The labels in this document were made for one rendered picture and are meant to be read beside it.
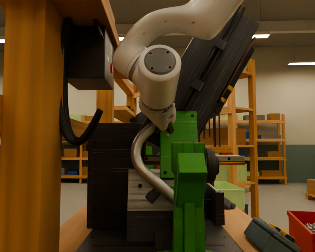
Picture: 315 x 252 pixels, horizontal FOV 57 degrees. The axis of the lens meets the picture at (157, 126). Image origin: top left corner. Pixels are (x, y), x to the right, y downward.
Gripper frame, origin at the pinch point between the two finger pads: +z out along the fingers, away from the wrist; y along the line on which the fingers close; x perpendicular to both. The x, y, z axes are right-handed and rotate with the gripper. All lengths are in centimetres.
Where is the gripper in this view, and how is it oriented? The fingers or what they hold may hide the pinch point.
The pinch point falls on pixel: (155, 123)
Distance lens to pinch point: 84.9
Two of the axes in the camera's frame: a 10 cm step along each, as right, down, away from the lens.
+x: -7.2, 6.4, -2.8
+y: -7.0, -6.7, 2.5
